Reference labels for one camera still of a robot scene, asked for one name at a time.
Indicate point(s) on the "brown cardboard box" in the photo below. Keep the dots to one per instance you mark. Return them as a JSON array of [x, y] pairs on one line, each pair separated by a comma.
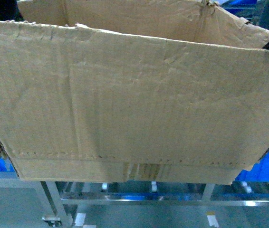
[[145, 90]]

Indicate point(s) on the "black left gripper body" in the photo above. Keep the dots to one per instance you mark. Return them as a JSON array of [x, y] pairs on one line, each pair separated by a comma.
[[9, 11]]

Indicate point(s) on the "stainless steel shelf frame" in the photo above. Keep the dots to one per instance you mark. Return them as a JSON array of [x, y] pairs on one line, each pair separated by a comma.
[[26, 204]]

